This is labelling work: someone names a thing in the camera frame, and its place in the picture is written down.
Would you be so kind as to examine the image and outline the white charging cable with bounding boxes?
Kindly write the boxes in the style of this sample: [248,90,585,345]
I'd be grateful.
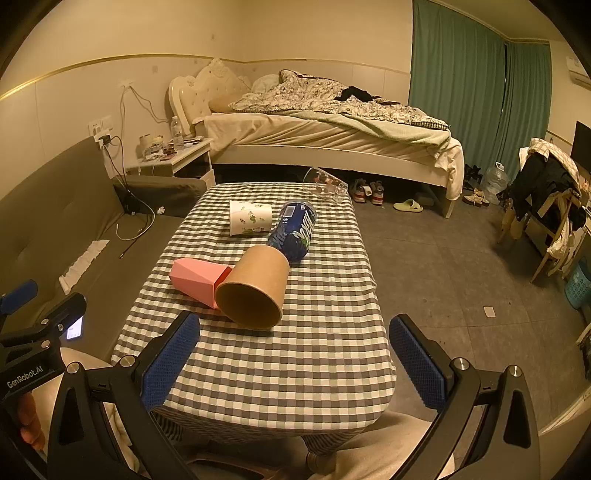
[118,84,171,176]

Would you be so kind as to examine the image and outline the grey white checkered tablecloth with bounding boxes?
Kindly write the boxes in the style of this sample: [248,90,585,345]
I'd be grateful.
[112,182,396,435]

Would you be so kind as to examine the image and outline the patterned rumpled duvet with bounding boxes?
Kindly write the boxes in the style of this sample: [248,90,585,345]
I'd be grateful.
[230,69,449,131]

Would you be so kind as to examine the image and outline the white wall power strip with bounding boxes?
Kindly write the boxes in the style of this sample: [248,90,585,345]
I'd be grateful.
[87,115,113,149]

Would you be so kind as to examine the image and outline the clear glass cup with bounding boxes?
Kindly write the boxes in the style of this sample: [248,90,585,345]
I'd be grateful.
[303,167,349,204]

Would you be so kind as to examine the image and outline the dark grey sofa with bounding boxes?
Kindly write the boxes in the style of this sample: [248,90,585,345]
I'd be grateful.
[1,139,206,360]

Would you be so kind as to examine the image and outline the white tissue on sofa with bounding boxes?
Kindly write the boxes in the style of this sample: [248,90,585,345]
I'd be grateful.
[58,240,109,295]

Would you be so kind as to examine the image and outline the large clear water jug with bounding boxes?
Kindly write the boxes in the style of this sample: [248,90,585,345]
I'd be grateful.
[482,162,508,197]

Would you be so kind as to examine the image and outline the wooden chair with clothes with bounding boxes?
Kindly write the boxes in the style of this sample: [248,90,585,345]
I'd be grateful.
[498,137,588,279]

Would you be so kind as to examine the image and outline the white air conditioner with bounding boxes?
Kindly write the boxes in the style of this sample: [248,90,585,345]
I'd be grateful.
[566,56,591,90]

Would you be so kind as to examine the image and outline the cream tufted headboard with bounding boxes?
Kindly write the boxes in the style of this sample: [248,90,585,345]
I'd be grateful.
[168,58,252,136]

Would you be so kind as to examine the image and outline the black charging cable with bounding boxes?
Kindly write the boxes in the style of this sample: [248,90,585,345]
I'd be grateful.
[102,134,157,259]

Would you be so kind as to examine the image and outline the pink faceted cup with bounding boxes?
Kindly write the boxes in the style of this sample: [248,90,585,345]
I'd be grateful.
[169,258,232,309]

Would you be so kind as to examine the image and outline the bed with cream frame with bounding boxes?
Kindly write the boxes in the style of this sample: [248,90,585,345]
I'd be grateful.
[167,58,465,219]

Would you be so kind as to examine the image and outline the right sneaker under bed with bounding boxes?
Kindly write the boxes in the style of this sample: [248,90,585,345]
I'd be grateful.
[370,181,385,206]

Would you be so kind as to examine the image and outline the green slipper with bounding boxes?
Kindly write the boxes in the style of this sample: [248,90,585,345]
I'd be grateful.
[393,199,424,213]

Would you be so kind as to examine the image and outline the white bedside table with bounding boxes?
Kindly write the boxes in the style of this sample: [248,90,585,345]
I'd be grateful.
[126,138,216,188]

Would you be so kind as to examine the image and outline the black garment on bed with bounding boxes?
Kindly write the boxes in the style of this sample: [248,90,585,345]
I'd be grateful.
[335,86,381,103]

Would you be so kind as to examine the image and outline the clear water bottle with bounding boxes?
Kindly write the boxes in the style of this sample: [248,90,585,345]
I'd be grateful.
[170,116,184,152]

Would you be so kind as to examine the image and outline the sneaker under bed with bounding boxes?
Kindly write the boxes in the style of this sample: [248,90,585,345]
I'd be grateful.
[370,181,385,206]
[349,179,373,203]

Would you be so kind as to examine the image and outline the person's left hand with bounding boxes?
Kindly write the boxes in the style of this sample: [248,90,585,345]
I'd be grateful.
[16,393,46,452]

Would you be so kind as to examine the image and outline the blue printed can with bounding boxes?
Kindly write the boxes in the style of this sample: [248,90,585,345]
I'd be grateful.
[266,201,317,265]

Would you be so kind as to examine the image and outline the green curtain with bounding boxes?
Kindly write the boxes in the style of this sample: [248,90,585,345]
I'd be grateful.
[409,1,552,178]

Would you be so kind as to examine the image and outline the brown kraft paper cup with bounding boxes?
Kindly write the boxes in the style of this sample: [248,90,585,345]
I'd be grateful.
[215,245,290,330]

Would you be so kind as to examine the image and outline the white floral paper cup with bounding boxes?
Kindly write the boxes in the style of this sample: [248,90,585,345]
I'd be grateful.
[229,200,273,236]

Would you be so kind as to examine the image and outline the left sneaker under bed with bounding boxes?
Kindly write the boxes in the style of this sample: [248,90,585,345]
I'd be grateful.
[349,179,373,203]

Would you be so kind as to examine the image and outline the white shoes by curtain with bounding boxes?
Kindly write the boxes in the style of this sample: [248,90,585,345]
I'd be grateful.
[463,189,490,207]

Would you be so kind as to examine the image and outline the turquoise plastic basket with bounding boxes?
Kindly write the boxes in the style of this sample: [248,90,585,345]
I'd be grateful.
[565,258,591,309]

